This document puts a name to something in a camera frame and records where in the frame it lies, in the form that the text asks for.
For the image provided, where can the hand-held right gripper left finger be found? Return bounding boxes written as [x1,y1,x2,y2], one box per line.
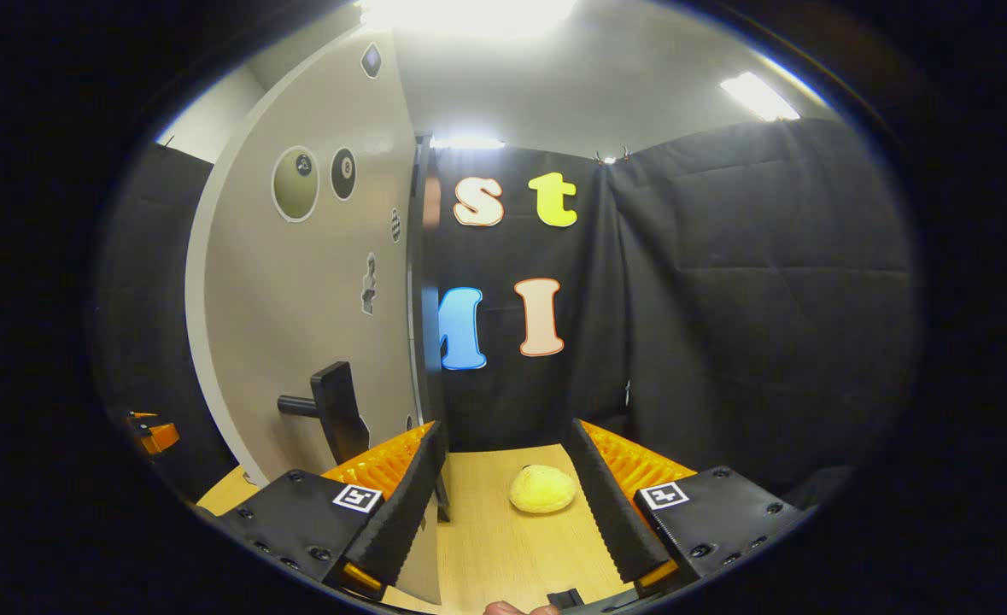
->
[213,419,450,600]

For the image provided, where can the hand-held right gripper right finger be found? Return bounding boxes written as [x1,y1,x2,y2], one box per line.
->
[567,417,816,599]

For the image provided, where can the black cabinet door handle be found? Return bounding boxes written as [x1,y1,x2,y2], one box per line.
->
[278,361,372,466]

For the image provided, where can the beige cabinet door with stickers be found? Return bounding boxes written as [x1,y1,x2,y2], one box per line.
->
[185,26,448,606]

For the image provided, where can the yellow fuzzy ball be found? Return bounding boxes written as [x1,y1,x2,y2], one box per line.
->
[509,465,577,514]

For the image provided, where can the black backdrop cloth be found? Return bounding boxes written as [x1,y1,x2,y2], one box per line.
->
[93,120,922,505]

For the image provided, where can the small ceiling light panel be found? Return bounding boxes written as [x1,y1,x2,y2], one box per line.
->
[719,71,801,122]

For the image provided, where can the large ceiling light panel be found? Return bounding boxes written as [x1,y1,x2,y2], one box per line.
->
[358,0,577,39]

